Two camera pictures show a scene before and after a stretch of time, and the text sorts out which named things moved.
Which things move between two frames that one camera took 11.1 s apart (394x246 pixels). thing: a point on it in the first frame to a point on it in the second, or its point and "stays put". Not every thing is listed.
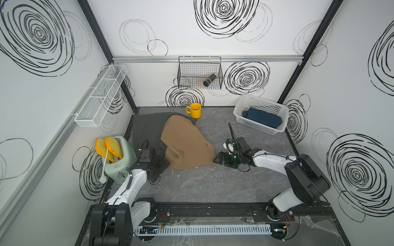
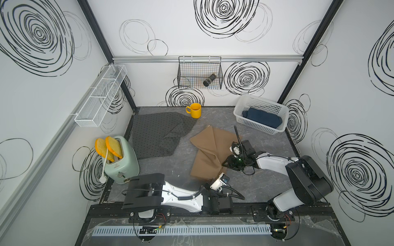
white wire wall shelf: (90, 115) stays put
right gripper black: (225, 162) stays put
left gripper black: (162, 166) to (208, 186)
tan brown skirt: (186, 147) to (212, 146)
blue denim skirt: (262, 117) stays put
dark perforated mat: (146, 131) stays put
